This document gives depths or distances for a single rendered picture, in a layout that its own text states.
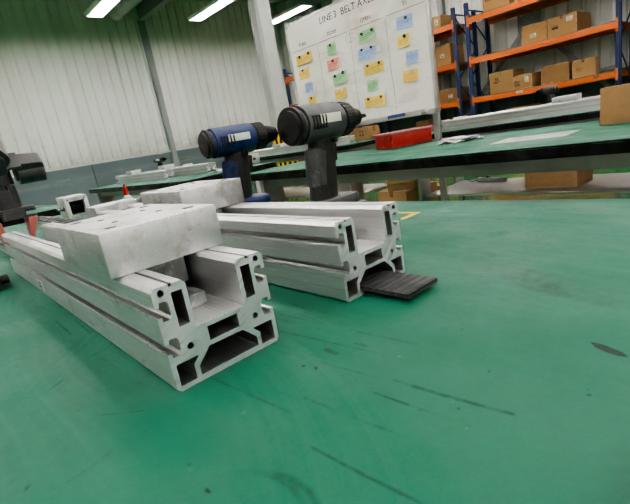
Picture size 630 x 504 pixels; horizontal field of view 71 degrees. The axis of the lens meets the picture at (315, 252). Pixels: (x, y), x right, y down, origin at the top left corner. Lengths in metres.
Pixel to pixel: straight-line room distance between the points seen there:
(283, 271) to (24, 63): 12.31
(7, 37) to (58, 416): 12.54
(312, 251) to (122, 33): 13.25
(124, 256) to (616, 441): 0.36
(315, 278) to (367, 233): 0.08
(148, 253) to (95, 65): 12.81
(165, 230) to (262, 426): 0.20
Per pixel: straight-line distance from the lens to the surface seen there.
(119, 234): 0.40
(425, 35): 3.58
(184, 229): 0.43
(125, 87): 13.27
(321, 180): 0.72
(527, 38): 10.54
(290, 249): 0.50
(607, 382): 0.33
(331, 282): 0.47
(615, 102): 2.29
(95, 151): 12.73
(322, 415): 0.30
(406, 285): 0.46
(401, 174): 2.14
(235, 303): 0.39
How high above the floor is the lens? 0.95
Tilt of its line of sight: 15 degrees down
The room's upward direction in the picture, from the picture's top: 10 degrees counter-clockwise
